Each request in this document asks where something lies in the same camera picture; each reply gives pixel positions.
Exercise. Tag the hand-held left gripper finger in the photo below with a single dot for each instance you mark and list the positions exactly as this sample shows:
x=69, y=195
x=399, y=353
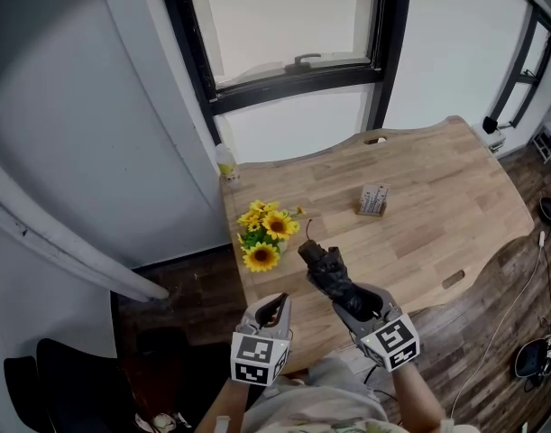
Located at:
x=253, y=314
x=287, y=318

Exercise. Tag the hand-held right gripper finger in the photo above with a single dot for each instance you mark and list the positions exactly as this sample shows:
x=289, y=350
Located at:
x=390, y=307
x=348, y=323

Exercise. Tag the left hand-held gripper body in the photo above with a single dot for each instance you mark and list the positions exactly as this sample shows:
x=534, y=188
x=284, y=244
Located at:
x=254, y=356

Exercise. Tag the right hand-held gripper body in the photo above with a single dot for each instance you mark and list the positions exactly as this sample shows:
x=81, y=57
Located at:
x=392, y=343

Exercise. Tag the black umbrella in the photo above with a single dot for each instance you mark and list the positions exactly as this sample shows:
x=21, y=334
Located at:
x=333, y=278

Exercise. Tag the person's left forearm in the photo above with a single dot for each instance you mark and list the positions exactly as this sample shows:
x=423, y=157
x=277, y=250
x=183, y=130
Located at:
x=223, y=406

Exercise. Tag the person's right forearm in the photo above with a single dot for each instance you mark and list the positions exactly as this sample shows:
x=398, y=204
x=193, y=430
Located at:
x=417, y=399

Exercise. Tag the person's grey clothing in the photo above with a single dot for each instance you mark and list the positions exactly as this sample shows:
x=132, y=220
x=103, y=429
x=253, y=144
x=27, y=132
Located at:
x=320, y=404

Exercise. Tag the sunflower bouquet in white pot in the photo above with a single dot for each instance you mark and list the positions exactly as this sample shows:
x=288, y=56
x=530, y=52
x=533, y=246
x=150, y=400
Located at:
x=275, y=228

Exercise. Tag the brown bag with floral cloth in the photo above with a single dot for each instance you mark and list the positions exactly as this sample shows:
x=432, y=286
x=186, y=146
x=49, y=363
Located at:
x=162, y=417

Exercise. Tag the light wooden table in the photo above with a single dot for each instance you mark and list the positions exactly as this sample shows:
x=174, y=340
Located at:
x=428, y=196

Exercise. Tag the white bottle with yellow label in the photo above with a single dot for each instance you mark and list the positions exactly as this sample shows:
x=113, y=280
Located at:
x=226, y=165

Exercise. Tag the black office chair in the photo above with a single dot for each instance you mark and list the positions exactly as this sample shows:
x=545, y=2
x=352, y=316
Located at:
x=76, y=386

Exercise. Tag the thick white pipe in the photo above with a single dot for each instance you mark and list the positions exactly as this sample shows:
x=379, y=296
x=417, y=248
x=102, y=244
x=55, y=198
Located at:
x=76, y=246

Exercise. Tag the low white cabinet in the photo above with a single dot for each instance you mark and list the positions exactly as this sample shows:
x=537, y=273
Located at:
x=493, y=141

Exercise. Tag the small black device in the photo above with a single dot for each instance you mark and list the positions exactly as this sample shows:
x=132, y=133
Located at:
x=489, y=124

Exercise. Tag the thin white pipe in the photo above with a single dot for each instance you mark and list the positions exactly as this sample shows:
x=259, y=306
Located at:
x=40, y=251

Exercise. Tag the white step stool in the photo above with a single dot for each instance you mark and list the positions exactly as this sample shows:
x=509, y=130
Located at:
x=550, y=140

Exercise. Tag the narrow black window frame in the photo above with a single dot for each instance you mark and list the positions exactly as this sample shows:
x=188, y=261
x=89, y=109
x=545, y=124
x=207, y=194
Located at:
x=523, y=70

